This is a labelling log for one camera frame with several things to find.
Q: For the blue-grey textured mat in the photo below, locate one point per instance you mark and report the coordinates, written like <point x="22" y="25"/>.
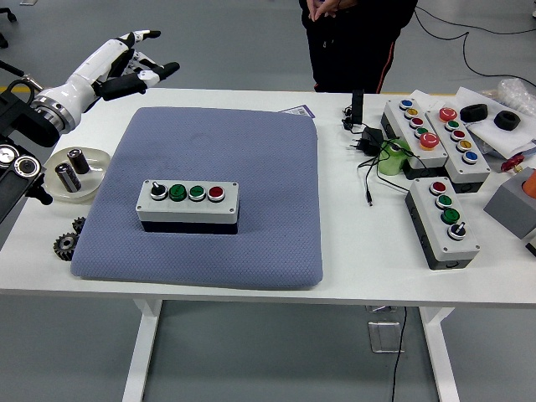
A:
<point x="259" y="176"/>

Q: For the white table leg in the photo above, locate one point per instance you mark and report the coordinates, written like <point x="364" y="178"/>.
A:
<point x="140" y="352"/>
<point x="441" y="356"/>

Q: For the purple printed card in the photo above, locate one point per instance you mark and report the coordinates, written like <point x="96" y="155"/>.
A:
<point x="299" y="111"/>

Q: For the white shallow dish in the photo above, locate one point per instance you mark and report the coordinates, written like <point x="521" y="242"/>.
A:
<point x="94" y="180"/>

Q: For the metal floor plate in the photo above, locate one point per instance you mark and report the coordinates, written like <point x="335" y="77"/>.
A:
<point x="385" y="337"/>

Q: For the person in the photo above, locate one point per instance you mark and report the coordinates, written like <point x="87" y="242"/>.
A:
<point x="356" y="46"/>

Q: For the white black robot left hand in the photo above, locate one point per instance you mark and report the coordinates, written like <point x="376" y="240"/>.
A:
<point x="96" y="65"/>

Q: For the black metal cylinder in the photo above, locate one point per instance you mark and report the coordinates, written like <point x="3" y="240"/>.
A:
<point x="69" y="178"/>
<point x="79" y="161"/>

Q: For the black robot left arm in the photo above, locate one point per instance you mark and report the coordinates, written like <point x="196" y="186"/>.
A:
<point x="21" y="121"/>

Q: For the small dark metal gear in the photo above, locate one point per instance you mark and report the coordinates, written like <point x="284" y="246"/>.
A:
<point x="78" y="225"/>

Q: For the person's left hand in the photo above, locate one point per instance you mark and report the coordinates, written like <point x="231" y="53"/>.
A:
<point x="333" y="7"/>

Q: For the five-button box, mushroom by green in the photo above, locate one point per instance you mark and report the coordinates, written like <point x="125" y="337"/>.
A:
<point x="402" y="121"/>

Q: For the clear plastic bag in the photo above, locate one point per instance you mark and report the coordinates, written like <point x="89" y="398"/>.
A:
<point x="517" y="94"/>

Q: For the orange cylinder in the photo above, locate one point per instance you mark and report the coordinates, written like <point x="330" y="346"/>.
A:
<point x="529" y="182"/>

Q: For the grey block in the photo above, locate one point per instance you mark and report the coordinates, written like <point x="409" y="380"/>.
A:
<point x="508" y="209"/>

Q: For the black upright device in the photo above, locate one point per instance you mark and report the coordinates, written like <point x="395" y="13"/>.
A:
<point x="357" y="104"/>

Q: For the white black small box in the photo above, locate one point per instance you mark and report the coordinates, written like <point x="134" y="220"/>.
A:
<point x="532" y="243"/>

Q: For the black chair base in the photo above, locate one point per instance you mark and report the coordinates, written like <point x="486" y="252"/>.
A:
<point x="4" y="39"/>

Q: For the large dark metal gear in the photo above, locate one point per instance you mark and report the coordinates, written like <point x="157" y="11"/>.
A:
<point x="65" y="247"/>

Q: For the person's right hand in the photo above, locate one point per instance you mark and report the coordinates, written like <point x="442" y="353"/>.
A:
<point x="317" y="9"/>

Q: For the grey four-button control box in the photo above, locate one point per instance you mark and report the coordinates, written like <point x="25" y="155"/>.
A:
<point x="454" y="247"/>
<point x="188" y="209"/>

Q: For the five-button box, mushroom end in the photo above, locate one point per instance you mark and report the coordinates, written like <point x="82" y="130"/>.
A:
<point x="477" y="167"/>

